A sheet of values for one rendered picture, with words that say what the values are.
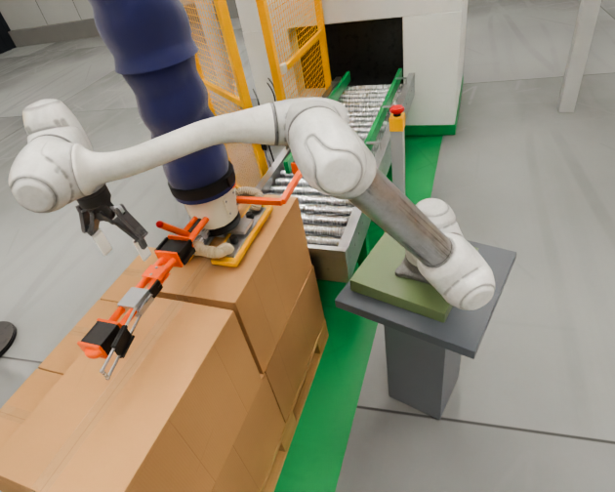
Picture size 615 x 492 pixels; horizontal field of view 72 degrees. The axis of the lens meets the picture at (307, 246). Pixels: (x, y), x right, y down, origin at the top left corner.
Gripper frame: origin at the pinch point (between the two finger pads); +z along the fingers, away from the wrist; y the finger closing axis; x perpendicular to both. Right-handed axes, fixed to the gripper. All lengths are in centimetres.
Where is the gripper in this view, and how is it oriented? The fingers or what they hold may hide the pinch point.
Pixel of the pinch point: (125, 252)
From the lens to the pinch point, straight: 123.5
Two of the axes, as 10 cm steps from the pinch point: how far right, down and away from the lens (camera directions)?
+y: -9.3, -1.0, 3.5
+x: -3.3, 6.4, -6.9
